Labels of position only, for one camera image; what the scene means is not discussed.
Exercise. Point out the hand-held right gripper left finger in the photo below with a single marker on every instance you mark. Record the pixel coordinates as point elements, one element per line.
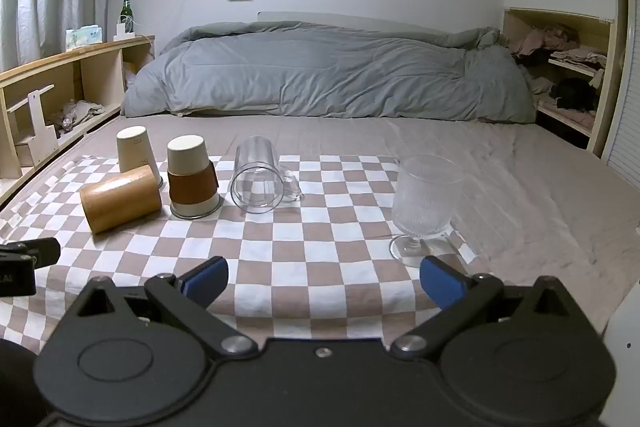
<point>205,281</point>

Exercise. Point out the bamboo cup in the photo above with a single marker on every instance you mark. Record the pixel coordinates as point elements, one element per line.
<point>120,202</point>

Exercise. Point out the black garment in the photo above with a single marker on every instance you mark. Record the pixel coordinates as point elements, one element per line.
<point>575,96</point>

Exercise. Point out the tissue box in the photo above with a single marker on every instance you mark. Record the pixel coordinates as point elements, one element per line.
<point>84,35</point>

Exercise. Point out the ribbed glass goblet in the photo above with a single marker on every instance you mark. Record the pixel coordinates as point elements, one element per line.
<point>422,207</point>

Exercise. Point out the grey duvet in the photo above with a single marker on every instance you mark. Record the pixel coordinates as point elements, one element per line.
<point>325,72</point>

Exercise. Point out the folded beige clothes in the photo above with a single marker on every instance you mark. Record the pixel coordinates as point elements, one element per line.
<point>580,58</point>

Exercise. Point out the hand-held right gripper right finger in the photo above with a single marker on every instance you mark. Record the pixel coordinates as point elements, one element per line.
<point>442,282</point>

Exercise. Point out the wooden stand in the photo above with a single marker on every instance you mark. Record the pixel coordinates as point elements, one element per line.
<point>40,132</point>

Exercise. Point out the green glass bottle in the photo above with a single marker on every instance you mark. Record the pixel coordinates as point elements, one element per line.
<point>126,12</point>

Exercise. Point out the pink clothes pile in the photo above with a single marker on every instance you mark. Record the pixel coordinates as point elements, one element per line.
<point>542,39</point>

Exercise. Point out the crumpled beige cloth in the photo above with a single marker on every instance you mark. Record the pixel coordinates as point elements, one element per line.
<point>80,112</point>

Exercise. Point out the brown white checkered cloth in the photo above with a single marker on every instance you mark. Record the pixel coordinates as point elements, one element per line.
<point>300,257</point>

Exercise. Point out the clear glass mug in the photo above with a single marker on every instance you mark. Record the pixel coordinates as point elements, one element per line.
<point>255,187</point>

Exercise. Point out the wooden clothes shelf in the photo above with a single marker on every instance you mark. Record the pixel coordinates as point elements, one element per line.
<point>520,22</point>

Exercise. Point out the small white box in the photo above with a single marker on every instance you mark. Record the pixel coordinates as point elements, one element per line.
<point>125,33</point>

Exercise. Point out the white cup with brown sleeve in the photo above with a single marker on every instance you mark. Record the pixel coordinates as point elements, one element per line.
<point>192,189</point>

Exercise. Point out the wooden bedside shelf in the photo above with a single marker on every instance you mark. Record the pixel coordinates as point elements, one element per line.
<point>60,59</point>

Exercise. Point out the white slatted door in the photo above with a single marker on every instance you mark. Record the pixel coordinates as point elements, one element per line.
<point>625,107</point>

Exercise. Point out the white paper cup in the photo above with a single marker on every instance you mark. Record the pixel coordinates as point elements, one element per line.
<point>132,149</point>

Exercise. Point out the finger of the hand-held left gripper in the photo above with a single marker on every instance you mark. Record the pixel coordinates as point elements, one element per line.
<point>42,251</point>

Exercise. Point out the grey curtain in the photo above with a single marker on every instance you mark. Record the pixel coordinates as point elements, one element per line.
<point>50,17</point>

